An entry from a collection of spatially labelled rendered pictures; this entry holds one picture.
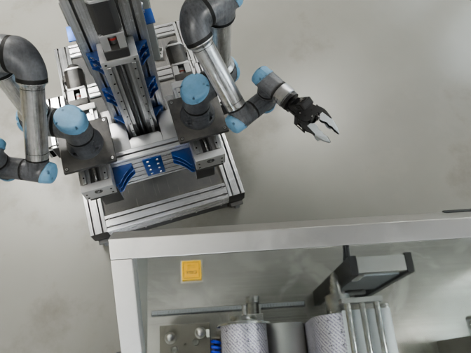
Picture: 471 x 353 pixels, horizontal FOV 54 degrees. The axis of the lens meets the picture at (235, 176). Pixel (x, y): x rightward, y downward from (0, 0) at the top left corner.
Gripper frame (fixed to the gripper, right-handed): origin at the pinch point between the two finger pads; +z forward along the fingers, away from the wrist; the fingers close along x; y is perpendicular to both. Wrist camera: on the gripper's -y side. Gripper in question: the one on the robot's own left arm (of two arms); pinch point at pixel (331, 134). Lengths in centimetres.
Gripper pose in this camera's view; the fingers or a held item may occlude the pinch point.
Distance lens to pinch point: 157.9
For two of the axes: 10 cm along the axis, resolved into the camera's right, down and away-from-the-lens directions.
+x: -7.2, 6.7, -1.5
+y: 0.8, 3.1, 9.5
